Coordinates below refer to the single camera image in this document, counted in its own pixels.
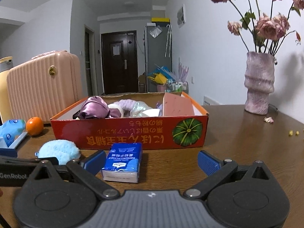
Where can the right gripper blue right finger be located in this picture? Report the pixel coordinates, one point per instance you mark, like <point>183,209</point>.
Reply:
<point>208,163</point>

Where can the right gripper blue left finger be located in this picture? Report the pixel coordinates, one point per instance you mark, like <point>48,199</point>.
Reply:
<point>94,163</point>

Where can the blue pocket tissue pack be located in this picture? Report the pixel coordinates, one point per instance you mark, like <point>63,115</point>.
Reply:
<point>123,163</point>

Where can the light blue fluffy puff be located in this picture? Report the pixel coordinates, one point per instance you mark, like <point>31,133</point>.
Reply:
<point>63,150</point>

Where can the purple satin scrunchie bonnet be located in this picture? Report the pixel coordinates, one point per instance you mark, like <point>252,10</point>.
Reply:
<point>93,108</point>

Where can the lavender fluffy towel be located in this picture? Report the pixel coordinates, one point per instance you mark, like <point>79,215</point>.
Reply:
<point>124,106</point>

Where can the iridescent translucent shower cap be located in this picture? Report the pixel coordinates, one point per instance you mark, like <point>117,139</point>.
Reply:
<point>138,109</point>

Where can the pink layered cleaning sponge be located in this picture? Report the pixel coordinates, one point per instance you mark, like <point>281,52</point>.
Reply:
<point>174,105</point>

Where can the white wedge makeup sponge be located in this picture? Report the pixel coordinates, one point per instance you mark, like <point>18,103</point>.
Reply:
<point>151,113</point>

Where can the white cylindrical sponge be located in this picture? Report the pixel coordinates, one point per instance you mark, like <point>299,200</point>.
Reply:
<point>116,111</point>

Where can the red cardboard pumpkin box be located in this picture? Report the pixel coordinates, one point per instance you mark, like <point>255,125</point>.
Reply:
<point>153,133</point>

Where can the orange tangerine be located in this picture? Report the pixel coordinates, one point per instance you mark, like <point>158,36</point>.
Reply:
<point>34,126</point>

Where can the fallen pink petal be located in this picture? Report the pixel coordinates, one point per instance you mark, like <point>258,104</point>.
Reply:
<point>268,120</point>

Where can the yellow crumbs on table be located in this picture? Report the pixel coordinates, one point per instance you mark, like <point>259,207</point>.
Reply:
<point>296,132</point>

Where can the pink ribbed small suitcase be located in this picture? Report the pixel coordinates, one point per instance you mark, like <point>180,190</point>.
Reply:
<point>44,86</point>

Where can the purple feather decoration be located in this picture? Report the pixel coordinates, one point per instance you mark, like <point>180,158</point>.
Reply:
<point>182,72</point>

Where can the blue yellow bags pile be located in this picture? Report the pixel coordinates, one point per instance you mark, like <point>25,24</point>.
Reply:
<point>161,75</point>

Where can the purple textured vase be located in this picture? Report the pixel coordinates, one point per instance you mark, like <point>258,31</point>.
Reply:
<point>259,81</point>

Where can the dark brown entrance door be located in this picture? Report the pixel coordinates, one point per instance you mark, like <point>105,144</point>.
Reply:
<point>119,62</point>

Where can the yellow thermos jug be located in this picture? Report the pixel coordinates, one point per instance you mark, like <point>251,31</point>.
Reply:
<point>5,109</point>

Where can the grey refrigerator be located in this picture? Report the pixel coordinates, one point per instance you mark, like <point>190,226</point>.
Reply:
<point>156,52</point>

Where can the dried pink roses bouquet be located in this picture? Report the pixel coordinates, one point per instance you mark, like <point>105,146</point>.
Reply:
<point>268,31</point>

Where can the yellow box on refrigerator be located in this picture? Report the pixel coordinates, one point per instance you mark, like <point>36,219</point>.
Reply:
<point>160,21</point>

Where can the white wall electrical panel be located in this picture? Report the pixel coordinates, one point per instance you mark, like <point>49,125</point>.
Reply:
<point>181,16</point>

